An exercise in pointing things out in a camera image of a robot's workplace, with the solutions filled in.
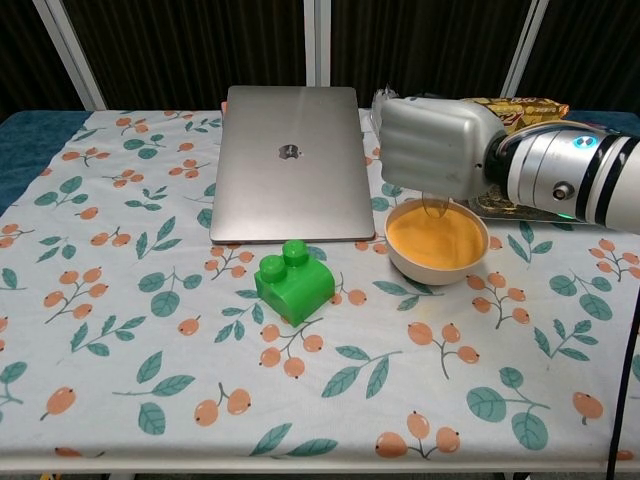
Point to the floral fruit print tablecloth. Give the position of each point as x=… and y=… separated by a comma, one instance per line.
x=150, y=350

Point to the beige round bowl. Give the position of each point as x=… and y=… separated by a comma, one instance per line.
x=435, y=276

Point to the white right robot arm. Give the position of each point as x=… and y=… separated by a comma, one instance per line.
x=550, y=170

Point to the green toy building block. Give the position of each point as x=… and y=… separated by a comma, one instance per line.
x=295, y=297

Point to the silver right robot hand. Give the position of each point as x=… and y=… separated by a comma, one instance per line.
x=435, y=145

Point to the white partition post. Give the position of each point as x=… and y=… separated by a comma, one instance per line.
x=70, y=55
x=317, y=45
x=522, y=50

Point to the rectangular steel tray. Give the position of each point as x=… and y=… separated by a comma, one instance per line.
x=500, y=207

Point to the blue table cover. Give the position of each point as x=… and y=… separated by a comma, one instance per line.
x=30, y=145

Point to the silver closed laptop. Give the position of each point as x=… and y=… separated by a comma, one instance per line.
x=292, y=190

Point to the dark ribbed partition panel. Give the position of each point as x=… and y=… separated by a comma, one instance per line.
x=590, y=50
x=190, y=50
x=420, y=45
x=20, y=60

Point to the pink flat item under laptop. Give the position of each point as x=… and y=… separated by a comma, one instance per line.
x=224, y=107

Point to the gold snack package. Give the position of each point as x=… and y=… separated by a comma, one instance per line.
x=535, y=111

